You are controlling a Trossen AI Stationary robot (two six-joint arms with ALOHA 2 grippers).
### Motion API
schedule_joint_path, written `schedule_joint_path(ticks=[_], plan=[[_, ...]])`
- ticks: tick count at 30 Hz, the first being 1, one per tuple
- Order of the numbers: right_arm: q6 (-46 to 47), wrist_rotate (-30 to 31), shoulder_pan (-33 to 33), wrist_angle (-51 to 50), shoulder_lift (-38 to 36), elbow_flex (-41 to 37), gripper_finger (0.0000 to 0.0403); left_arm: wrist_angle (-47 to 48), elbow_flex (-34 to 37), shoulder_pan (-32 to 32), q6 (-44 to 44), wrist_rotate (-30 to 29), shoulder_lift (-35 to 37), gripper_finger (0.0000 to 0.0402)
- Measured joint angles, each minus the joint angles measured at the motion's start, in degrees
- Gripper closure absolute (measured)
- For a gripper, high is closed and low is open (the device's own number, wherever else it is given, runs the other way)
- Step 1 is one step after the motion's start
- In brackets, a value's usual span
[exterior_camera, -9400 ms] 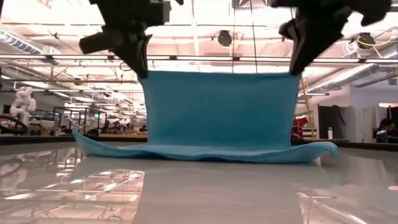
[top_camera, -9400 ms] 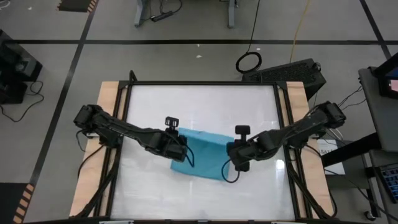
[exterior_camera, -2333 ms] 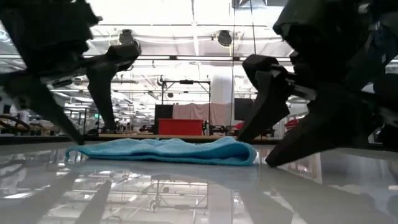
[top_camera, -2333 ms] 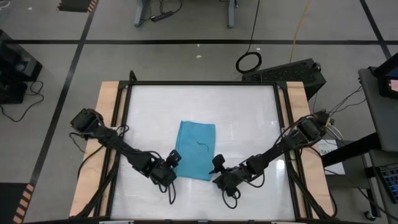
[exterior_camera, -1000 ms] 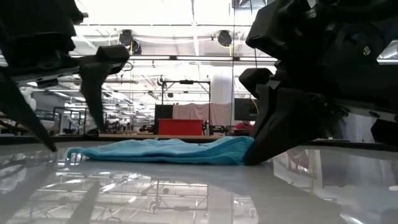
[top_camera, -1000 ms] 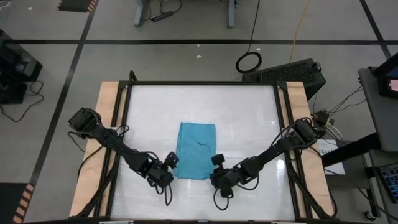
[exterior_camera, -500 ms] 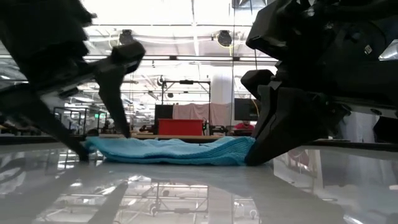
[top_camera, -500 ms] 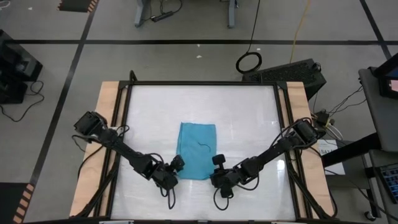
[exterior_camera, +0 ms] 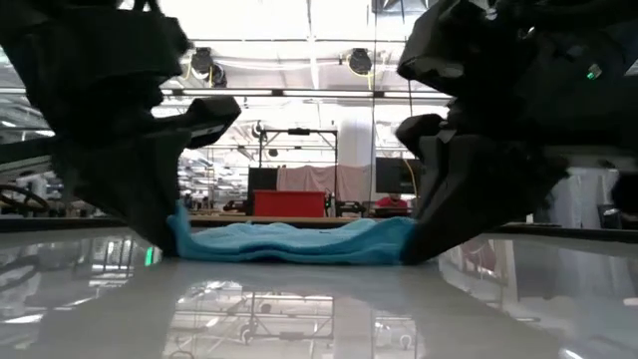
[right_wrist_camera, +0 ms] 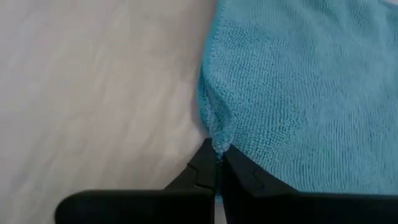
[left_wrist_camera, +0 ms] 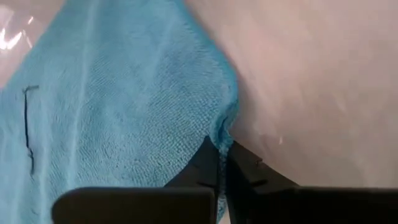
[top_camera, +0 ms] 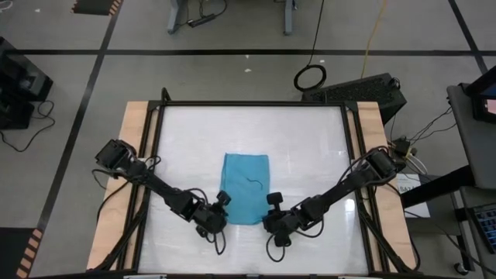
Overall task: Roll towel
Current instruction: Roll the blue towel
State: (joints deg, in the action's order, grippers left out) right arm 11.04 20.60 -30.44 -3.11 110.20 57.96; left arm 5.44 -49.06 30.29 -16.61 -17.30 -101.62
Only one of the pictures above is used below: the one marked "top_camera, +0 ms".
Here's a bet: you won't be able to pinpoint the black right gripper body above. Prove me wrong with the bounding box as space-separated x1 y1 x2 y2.
262 208 310 236

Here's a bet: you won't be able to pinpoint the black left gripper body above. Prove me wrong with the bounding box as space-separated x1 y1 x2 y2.
192 203 229 236

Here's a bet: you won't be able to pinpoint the blue microfibre towel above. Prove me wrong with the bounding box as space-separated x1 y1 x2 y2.
219 152 270 226

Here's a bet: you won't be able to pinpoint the wooden side board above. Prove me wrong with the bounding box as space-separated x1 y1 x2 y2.
85 101 160 271
346 101 418 272

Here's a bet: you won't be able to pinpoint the white paper sheet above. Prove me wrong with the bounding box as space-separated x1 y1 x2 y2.
394 173 432 219

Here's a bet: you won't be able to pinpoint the black computer tower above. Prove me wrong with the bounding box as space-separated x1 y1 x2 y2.
301 72 408 126

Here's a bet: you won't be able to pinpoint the black power adapter hub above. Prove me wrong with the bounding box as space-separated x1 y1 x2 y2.
389 136 418 158

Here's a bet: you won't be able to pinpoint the black desk beam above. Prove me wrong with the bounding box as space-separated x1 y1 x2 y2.
398 165 476 211

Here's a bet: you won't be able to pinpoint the black power strip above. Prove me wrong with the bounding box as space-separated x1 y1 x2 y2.
188 13 217 29

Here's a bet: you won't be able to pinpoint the grey desk leg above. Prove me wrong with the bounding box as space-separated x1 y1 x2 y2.
167 0 185 35
282 0 298 36

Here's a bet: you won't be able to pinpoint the black mat orange stripes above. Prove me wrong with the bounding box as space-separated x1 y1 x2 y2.
0 227 44 279
71 0 124 17

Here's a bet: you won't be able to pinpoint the blue lit keyboard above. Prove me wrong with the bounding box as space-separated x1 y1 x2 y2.
468 204 496 255

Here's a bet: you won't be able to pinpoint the grey desk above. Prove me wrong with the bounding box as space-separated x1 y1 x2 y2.
446 83 496 191

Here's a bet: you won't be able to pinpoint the black monitor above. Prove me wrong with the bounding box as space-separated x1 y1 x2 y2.
463 64 496 126

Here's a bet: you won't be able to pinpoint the black equipment stack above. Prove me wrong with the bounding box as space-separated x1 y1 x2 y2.
0 36 54 131

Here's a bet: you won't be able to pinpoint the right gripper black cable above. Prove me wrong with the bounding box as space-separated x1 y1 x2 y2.
265 219 325 264

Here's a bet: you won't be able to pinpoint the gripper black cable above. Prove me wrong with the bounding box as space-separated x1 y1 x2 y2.
265 219 325 264
204 228 228 257

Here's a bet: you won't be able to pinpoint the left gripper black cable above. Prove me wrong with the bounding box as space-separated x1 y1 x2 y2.
204 228 228 257

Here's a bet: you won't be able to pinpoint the black cable with coil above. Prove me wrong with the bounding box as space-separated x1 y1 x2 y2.
293 0 328 93

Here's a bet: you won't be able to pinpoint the yellow cable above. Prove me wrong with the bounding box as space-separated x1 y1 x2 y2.
360 0 388 79

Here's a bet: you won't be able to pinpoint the thin black cable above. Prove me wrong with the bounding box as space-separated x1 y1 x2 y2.
0 100 57 153

